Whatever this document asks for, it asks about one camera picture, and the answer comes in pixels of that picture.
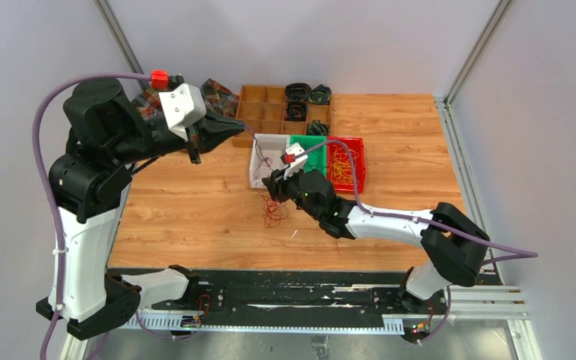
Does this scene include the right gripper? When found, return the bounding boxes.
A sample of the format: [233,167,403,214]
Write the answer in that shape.
[262,163,322,221]

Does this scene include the purple wires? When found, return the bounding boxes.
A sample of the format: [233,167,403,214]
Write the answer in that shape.
[243,124,275,173]

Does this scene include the yellow wires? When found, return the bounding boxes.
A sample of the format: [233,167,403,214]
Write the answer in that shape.
[328,146,361,186]

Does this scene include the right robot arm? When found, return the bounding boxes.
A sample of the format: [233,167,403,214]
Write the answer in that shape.
[262,170,490,313]

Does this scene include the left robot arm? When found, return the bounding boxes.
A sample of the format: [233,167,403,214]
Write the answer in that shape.
[35,75,245,340]

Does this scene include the plaid cloth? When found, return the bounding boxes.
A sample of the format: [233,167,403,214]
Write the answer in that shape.
[131,79,239,120]

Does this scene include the white plastic bin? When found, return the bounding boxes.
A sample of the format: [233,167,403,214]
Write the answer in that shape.
[249,133,290,189]

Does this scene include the wooden compartment tray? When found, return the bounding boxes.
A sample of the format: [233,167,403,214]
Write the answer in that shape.
[235,85,334,136]

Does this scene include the green plastic bin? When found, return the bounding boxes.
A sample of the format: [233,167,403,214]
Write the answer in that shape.
[290,135,327,176]

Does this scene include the red plastic bin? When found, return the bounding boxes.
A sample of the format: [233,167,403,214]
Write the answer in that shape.
[326,136,367,194]

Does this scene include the rolled green patterned tie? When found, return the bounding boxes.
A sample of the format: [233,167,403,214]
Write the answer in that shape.
[306,120,330,137]

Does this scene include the rolled orange spotted tie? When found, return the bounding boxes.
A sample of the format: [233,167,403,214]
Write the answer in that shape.
[284,100,308,122]

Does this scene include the rolled dark tie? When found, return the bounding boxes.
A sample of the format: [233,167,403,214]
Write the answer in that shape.
[284,82,311,102]

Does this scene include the rolled teal yellow tie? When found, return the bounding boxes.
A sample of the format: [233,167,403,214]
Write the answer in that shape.
[308,84,332,106]

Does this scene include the tangled red wires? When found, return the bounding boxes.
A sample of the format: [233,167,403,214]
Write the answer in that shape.
[259,190,290,230]

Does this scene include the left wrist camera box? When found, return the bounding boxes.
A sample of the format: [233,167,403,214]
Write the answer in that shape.
[158,82,206,141]

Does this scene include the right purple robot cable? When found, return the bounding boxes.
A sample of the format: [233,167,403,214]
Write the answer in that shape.
[292,139,539,264]

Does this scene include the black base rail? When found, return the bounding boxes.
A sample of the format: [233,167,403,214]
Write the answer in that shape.
[140,269,504,332]

